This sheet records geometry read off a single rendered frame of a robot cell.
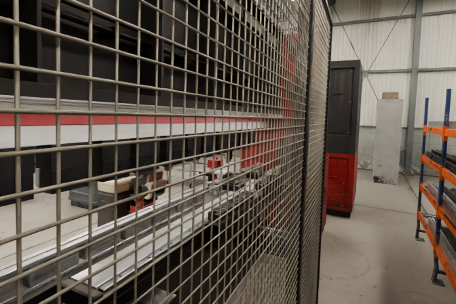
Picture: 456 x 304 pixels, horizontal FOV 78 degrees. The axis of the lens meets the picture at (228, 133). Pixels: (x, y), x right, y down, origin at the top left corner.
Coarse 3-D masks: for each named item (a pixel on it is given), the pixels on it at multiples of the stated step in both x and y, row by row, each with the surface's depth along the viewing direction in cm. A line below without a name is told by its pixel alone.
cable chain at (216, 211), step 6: (246, 192) 154; (252, 192) 155; (240, 198) 143; (246, 198) 146; (252, 198) 155; (222, 204) 131; (228, 204) 132; (234, 204) 133; (240, 204) 139; (216, 210) 123; (222, 210) 123; (228, 210) 126; (234, 210) 132; (210, 216) 120; (216, 216) 119; (216, 222) 119
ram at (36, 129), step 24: (0, 120) 78; (24, 120) 84; (48, 120) 90; (72, 120) 98; (96, 120) 107; (120, 120) 117; (144, 120) 130; (168, 120) 146; (192, 120) 167; (216, 120) 195; (240, 120) 233; (0, 144) 78; (24, 144) 84; (48, 144) 91
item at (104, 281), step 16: (240, 192) 173; (176, 224) 120; (144, 240) 104; (160, 240) 104; (176, 240) 105; (112, 256) 91; (128, 256) 92; (144, 256) 92; (160, 256) 95; (176, 256) 103; (80, 272) 82; (112, 272) 82; (128, 272) 83; (144, 272) 87; (160, 272) 94; (80, 288) 74; (96, 288) 75; (112, 288) 77; (128, 288) 82; (144, 288) 87
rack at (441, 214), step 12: (444, 120) 250; (432, 132) 296; (444, 132) 248; (444, 144) 248; (444, 156) 249; (420, 168) 351; (444, 168) 248; (420, 180) 347; (420, 192) 348; (420, 204) 348; (432, 204) 276; (420, 216) 333; (432, 216) 332; (444, 216) 231; (420, 240) 345; (432, 240) 267; (444, 264) 223; (432, 276) 259
